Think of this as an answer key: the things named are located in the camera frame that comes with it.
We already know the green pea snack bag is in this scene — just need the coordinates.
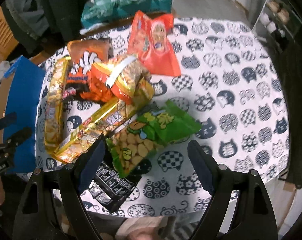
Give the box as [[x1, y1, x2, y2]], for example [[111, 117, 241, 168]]
[[105, 100, 202, 178]]

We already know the orange and black snack bag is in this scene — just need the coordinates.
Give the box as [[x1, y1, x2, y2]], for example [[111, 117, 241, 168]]
[[62, 39, 114, 103]]

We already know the long gold biscuit packet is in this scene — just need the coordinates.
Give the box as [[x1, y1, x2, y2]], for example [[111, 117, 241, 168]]
[[53, 97, 141, 164]]

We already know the teal cardboard box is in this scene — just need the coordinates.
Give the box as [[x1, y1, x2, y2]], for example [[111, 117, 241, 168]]
[[116, 0, 173, 18]]

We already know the blue box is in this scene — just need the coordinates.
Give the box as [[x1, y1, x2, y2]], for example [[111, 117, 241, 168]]
[[3, 56, 46, 174]]

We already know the white shelf rack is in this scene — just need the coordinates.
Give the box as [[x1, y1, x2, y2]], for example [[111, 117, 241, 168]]
[[252, 0, 302, 53]]

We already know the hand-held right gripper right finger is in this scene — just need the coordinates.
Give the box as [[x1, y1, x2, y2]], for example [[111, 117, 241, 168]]
[[187, 140, 279, 240]]

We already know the dark hanging clothing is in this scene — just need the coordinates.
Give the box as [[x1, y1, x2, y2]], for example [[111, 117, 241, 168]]
[[6, 0, 91, 53]]

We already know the brown cardboard box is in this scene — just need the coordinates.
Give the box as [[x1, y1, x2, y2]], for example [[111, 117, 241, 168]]
[[80, 17, 133, 39]]

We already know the yellow biscuit packet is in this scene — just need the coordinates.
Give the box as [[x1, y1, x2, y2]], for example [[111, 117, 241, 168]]
[[44, 56, 71, 153]]

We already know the red snack bag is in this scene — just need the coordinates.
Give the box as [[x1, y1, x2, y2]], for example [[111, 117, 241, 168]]
[[127, 10, 182, 77]]

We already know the black snack packet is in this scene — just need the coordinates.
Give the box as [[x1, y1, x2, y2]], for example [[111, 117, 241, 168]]
[[90, 160, 139, 213]]

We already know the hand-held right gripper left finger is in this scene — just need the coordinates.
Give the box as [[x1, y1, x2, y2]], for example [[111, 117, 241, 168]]
[[12, 132, 106, 240]]

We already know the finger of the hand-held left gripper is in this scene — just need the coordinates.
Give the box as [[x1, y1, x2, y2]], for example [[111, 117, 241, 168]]
[[0, 127, 33, 148], [0, 112, 18, 131]]

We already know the cat print tablecloth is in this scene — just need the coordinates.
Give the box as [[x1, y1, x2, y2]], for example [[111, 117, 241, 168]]
[[35, 17, 290, 218]]

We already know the wooden slatted panel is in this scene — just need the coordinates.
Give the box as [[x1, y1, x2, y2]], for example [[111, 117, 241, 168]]
[[0, 6, 19, 69]]

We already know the orange gold clipped peanut bag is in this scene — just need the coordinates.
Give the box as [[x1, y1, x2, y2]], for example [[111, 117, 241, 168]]
[[88, 55, 155, 106]]

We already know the teal box with plastic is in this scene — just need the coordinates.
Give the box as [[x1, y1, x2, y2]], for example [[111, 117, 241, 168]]
[[81, 0, 172, 28]]

